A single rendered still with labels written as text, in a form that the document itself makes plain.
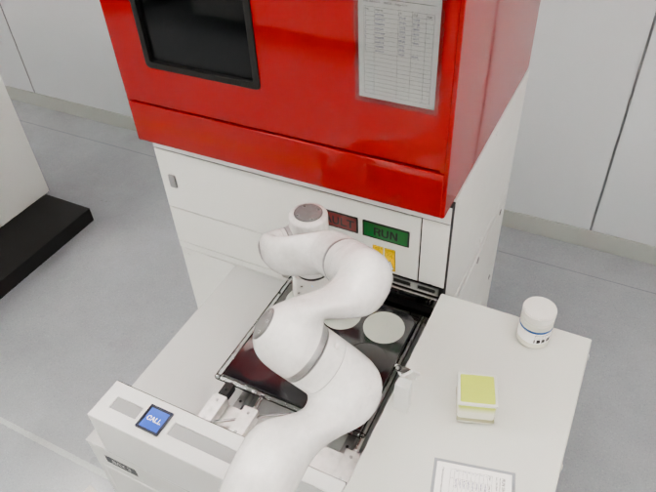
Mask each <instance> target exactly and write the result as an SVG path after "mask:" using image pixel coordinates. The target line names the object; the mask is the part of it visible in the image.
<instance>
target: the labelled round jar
mask: <svg viewBox="0 0 656 492"><path fill-rule="evenodd" d="M556 315H557V308H556V306H555V304H554V303H553V302H552V301H550V300H549V299H546V298H543V297H531V298H528V299H527V300H526V301H525V302H524V303H523V307H522V312H521V315H520V318H519V322H518V327H517V331H516V336H517V338H518V340H519V341H520V342H521V343H522V344H523V345H525V346H527V347H529V348H532V349H540V348H543V347H545V346H546V345H547V344H548V342H549V340H550V337H551V334H552V330H553V328H554V321H555V318H556Z"/></svg>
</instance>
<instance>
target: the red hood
mask: <svg viewBox="0 0 656 492"><path fill-rule="evenodd" d="M100 3H101V6H102V12H103V16H104V19H105V23H106V26H107V30H108V33H109V37H110V40H111V44H112V47H113V51H114V54H115V57H116V60H117V64H118V67H119V71H120V74H121V78H122V81H123V85H124V88H125V92H126V95H127V99H128V102H129V106H130V108H131V112H132V115H133V119H134V122H135V126H136V129H137V133H138V136H139V139H140V140H144V141H148V142H152V143H156V144H162V145H166V146H169V147H173V148H176V149H180V150H184V151H188V152H192V153H195V154H199V155H203V156H207V157H211V158H214V159H218V160H222V161H225V162H229V163H232V164H236V165H240V166H244V167H248V168H251V169H255V170H259V171H263V172H267V173H270V174H274V175H277V176H281V177H285V178H288V179H292V180H296V181H300V182H304V183H307V184H311V185H318V186H322V187H325V188H329V189H333V190H337V191H340V192H343V193H347V194H351V195H355V196H359V197H362V198H366V199H370V200H374V201H378V202H381V203H385V204H389V205H392V206H396V207H399V208H403V209H407V210H411V211H415V212H418V213H422V214H426V215H430V216H434V217H437V218H441V219H443V218H444V217H445V216H446V214H447V212H448V210H449V209H450V207H451V205H452V203H453V201H454V200H455V198H456V196H457V194H458V193H459V191H460V189H461V187H462V185H463V184H464V182H465V180H466V178H467V176H468V175H469V173H470V171H471V169H472V167H473V165H474V163H475V161H476V160H477V158H478V156H479V154H480V152H481V151H482V150H483V148H484V146H485V145H486V143H487V141H488V139H489V137H490V136H491V134H492V132H493V130H494V128H495V127H496V125H497V123H498V121H499V120H500V118H501V116H502V114H503V112H504V111H505V109H506V107H507V105H508V103H509V102H510V100H511V98H512V96H513V94H514V92H515V90H516V88H517V87H518V85H519V83H520V81H521V80H522V78H523V76H524V74H525V72H526V71H527V69H528V67H529V63H530V57H531V52H532V46H533V41H534V35H535V29H536V24H537V18H538V14H539V8H540V3H541V0H100Z"/></svg>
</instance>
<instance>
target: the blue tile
mask: <svg viewBox="0 0 656 492"><path fill-rule="evenodd" d="M169 416H170V415H169V414H167V413H164V412H162V411H160V410H158V409H156V408H153V407H152V408H151V409H150V410H149V412H148V413H147V414H146V415H145V417H144V418H143V419H142V421H141V422H140V423H139V425H140V426H142V427H144V428H146V429H148V430H150V431H154V432H158V430H159V429H160V428H161V426H162V425H163V424H164V423H165V421H166V420H167V419H168V417H169Z"/></svg>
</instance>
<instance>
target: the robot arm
mask: <svg viewBox="0 0 656 492"><path fill-rule="evenodd" d="M288 219H289V224H288V225H287V226H286V227H282V228H279V229H275V230H271V231H269V232H266V233H264V234H263V235H262V236H261V237H260V239H259V243H258V248H259V253H260V256H261V258H262V260H263V261H264V262H265V264H266V265H267V266H268V267H269V268H270V269H272V270H273V271H275V272H277V273H279V274H282V275H288V276H293V296H294V298H291V299H288V300H285V301H283V302H280V303H278V304H276V305H274V306H272V307H270V308H269V309H268V310H266V311H265V312H264V313H263V314H262V316H261V317H260V318H259V320H258V322H257V323H256V326H255V329H254V332H253V347H254V350H255V353H256V355H257V356H258V358H259V359H260V360H261V361H262V363H263V364H264V365H265V366H267V367H268V368H269V369H271V370H272V371H273V372H275V373H276V374H278V375H279V376H281V377H282V378H284V379H285V380H287V381H288V382H290V383H291V384H293V385H294V386H296V387H297V388H299V389H300V390H302V391H304V392H305V393H306V394H307V404H306V406H305V407H304V408H303V409H302V410H300V411H298V412H296V413H293V414H289V415H285V416H280V417H275V418H272V419H268V420H266V421H263V422H261V423H259V424H257V425H256V426H254V427H253V428H252V429H251V430H250V431H249V432H248V434H247V435H246V436H245V438H244V439H243V441H242V443H241V444H240V446H239V448H238V450H237V452H236V454H235V456H234V458H233V460H232V462H231V463H230V465H229V467H228V469H227V472H226V474H225V477H224V479H223V482H222V484H221V487H220V490H219V492H296V491H297V489H298V487H299V485H300V483H301V481H302V478H303V476H304V474H305V472H306V470H307V468H308V466H309V464H310V463H311V461H312V460H313V458H314V457H315V456H316V455H317V453H318V452H319V451H320V450H321V449H322V448H324V447H325V446H326V445H327V444H329V443H330V442H331V441H333V440H335V439H337V438H338V437H340V436H342V435H344V434H346V433H348V432H350V431H353V430H355V429H357V428H359V427H360V426H362V425H363V424H364V423H366V422H367V421H368V420H369V419H370V418H371V416H372V415H373V414H374V412H375V411H376V409H377V407H378V405H379V403H380V400H381V396H382V389H383V386H382V378H381V375H380V373H379V371H378V369H377V368H376V366H375V365H374V363H373V362H372V361H371V360H370V359H369V358H368V357H367V356H365V355H364V354H363V353H362V352H361V351H359V350H358V349H357V348H355V347H354V346H352V345H351V344H350V343H348V342H347V341H346V340H344V339H343V338H341V337H340V336H339V335H337V334H336V333H335V332H333V331H332V330H330V329H329V328H328V327H326V326H325V324H324V320H325V319H349V318H358V317H363V316H367V315H369V314H372V313H373V312H375V311H376V310H377V309H379V308H380V307H381V305H382V304H383V303H384V301H385V300H386V298H387V296H388V294H389V292H390V287H391V284H392V269H391V266H390V263H389V261H388V260H387V259H386V257H385V256H383V255H382V254H381V253H380V252H378V251H377V250H375V249H373V248H371V247H369V246H368V245H366V244H364V243H362V242H360V241H358V240H356V239H354V238H352V237H350V236H348V235H346V234H344V233H342V232H340V231H336V230H329V223H328V212H327V210H326V209H325V208H324V207H323V206H321V205H319V204H316V203H303V204H300V205H297V206H296V207H294V208H293V209H292V210H291V211H290V213H289V217H288Z"/></svg>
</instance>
